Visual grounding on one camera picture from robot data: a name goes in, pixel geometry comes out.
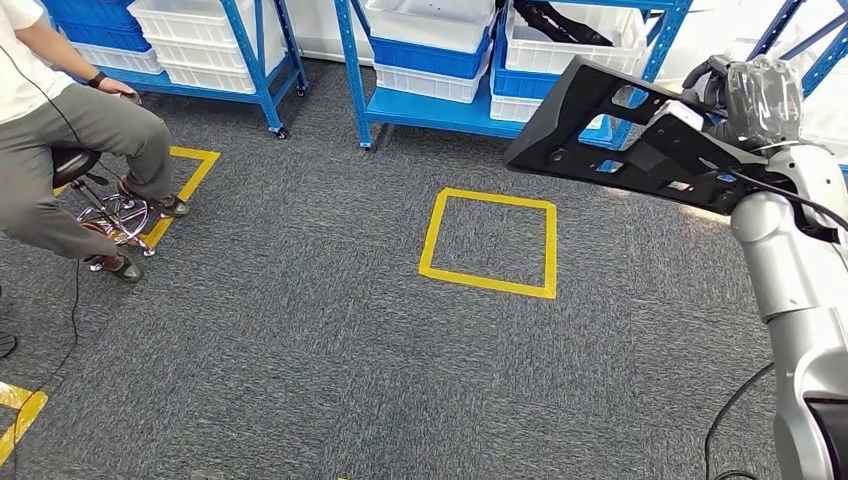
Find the black plastic panel part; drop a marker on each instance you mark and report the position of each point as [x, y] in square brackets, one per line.
[540, 129]
[563, 26]

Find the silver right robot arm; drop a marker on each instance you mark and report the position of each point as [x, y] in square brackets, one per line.
[795, 265]

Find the black chrome swivel stool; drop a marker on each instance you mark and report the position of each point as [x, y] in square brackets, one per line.
[73, 166]

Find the person's hand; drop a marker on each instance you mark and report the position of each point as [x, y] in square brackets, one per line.
[119, 89]

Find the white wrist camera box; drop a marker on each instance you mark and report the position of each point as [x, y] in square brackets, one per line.
[676, 114]

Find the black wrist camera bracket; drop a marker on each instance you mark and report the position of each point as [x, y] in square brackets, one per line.
[676, 149]

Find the blue steel shelf rack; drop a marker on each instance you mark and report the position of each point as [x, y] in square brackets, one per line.
[430, 109]
[212, 96]

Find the yellow floor tape square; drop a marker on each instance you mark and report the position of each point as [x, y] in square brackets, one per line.
[30, 407]

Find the person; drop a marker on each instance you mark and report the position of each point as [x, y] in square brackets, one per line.
[66, 146]

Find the person's forearm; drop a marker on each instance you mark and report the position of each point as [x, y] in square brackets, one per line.
[60, 50]

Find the black wristband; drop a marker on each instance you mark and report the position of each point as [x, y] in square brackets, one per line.
[97, 79]

